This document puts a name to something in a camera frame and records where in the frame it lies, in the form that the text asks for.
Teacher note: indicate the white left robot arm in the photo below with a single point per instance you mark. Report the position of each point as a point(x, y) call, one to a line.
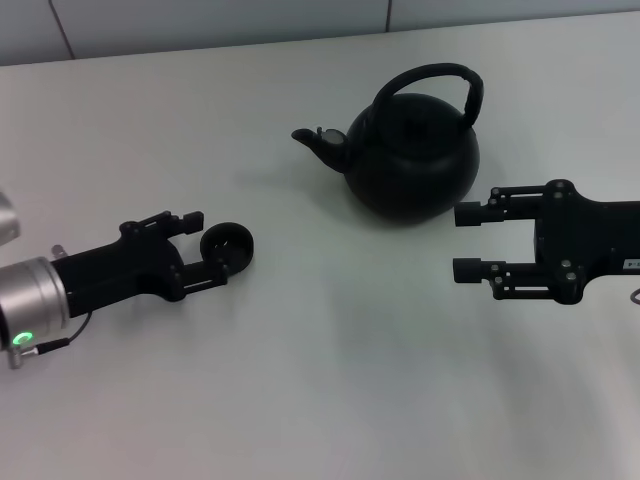
point(30, 300)

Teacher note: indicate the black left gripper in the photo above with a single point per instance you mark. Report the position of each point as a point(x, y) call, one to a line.
point(125, 265)

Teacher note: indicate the black round teapot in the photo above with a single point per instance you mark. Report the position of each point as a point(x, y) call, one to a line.
point(415, 165)

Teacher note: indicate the small black teacup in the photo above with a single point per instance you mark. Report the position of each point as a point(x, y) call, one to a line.
point(239, 247)

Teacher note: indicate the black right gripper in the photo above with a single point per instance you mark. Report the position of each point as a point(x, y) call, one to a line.
point(590, 240)

